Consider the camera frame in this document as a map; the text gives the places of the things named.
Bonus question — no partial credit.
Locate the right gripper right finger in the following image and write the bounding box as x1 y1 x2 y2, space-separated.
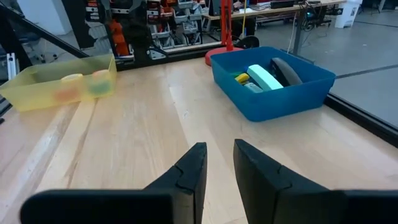
233 138 346 224

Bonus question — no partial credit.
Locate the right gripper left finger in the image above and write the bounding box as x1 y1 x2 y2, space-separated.
142 141 208 224

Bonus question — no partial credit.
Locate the blue plastic bin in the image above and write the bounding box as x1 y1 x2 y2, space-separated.
210 45 337 123

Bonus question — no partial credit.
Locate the mint green stapler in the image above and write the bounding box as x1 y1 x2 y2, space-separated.
246 63 284 92

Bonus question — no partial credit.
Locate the yellow mini stapler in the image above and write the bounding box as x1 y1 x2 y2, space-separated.
234 72 251 85

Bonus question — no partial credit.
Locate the black stapler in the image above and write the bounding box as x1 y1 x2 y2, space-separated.
269 57 303 88

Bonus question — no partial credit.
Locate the orange tape roll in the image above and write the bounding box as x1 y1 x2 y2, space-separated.
91 68 112 79

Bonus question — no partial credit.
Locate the red tape roll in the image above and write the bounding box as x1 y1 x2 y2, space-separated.
52 86 81 103

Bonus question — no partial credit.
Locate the yellow tape roll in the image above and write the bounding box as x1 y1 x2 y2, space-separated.
60 73 85 84

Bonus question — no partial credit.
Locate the red desk lamp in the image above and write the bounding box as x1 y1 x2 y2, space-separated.
204 0 246 67

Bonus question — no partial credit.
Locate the storage bin shelf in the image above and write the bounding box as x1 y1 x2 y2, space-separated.
146 0 208 52

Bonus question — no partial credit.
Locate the wooden background table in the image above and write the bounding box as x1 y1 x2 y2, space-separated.
201 0 348 57

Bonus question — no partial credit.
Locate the yellow translucent plastic bin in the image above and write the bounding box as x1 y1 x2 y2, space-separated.
0 53 118 113

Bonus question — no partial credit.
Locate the white waste bin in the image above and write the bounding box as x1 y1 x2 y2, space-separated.
334 0 364 29

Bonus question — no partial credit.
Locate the silver aluminium extrusion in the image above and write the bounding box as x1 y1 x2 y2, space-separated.
6 52 17 81

